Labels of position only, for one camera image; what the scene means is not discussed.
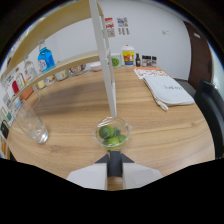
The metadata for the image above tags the glass bowl of limes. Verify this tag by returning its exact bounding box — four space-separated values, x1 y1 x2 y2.
93 116 133 150

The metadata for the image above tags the green printed cup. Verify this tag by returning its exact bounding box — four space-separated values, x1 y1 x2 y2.
110 53 122 69

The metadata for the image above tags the clear drinking glass with ice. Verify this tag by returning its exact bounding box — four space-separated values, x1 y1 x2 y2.
13 98 50 145

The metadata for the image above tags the white cloth bag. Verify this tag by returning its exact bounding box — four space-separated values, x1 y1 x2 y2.
143 75 196 111

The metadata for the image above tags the black chair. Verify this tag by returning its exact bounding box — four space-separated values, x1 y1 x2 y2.
194 78 224 159

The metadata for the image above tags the black kettle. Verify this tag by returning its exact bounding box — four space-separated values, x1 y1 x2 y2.
0 120 10 139

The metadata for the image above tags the small yellow jar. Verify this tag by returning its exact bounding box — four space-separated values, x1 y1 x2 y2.
37 79 47 90

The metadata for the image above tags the orange basket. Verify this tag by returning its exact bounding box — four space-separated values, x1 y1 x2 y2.
20 87 35 100

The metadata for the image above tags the orange patterned paper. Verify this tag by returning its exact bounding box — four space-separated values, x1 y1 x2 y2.
133 66 171 80

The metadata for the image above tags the clear glass jar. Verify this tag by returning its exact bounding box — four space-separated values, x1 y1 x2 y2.
54 68 70 82

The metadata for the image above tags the patterned bowl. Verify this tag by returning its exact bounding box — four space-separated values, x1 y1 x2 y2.
69 63 87 76

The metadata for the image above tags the yellow container with white lid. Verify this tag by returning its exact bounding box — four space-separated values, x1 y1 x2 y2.
121 44 136 67

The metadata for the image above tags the blue liquid bottle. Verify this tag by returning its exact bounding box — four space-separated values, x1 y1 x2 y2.
37 39 56 74

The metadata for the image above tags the white rack with wooden shelves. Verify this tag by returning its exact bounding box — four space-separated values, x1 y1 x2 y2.
1 0 118 120

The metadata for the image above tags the brown door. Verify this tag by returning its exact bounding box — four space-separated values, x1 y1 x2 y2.
183 20 213 91

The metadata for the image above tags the striped small wall poster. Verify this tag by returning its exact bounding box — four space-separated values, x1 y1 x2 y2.
117 27 130 36

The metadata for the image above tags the multicolour wall poster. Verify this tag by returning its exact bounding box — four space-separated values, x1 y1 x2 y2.
116 16 129 28

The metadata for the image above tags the red wall poster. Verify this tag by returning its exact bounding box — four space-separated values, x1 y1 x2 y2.
104 17 115 29

